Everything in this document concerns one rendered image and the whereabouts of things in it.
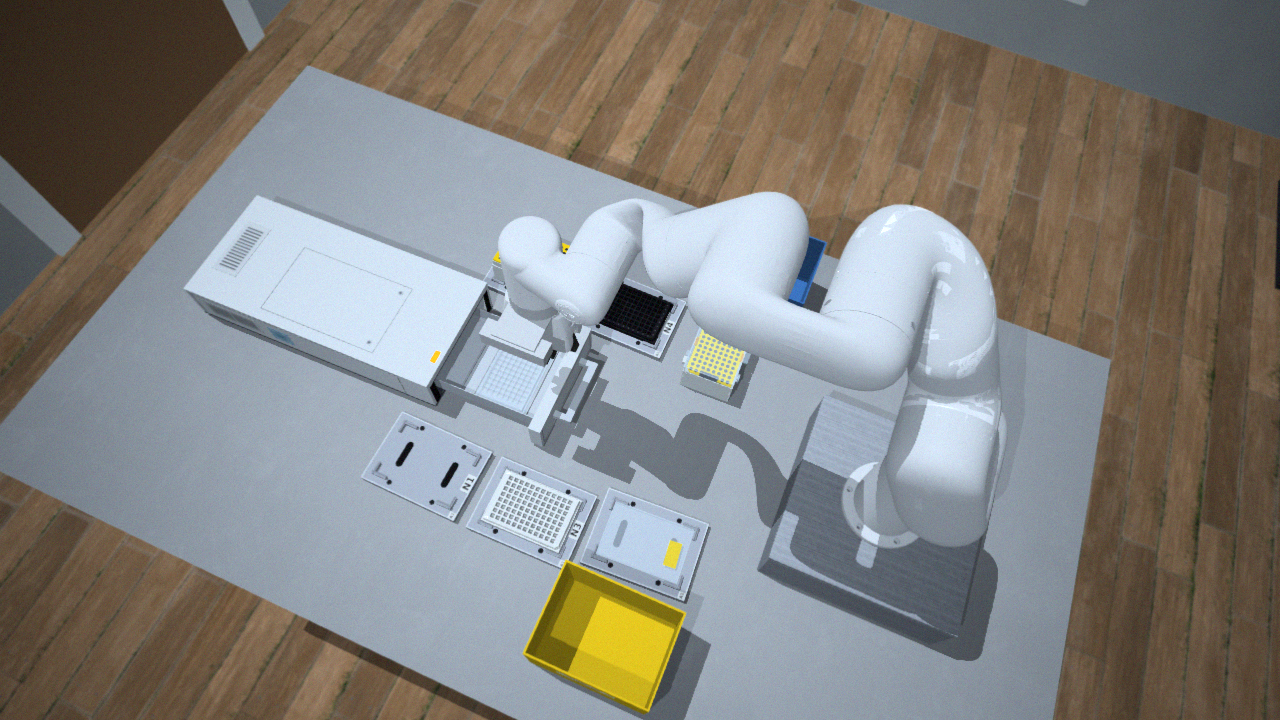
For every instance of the yellow bin with label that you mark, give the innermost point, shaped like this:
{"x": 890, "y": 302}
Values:
{"x": 607, "y": 634}

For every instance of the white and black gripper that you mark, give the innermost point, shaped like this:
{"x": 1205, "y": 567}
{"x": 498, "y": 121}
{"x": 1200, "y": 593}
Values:
{"x": 560, "y": 332}

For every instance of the black microplate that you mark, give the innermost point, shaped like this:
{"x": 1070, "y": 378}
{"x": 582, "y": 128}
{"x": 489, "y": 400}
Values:
{"x": 637, "y": 314}

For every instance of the blue open-top bin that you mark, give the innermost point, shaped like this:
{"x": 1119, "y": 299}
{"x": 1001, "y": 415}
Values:
{"x": 807, "y": 272}

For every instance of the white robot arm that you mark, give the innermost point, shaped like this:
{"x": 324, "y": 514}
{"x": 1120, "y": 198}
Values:
{"x": 737, "y": 262}

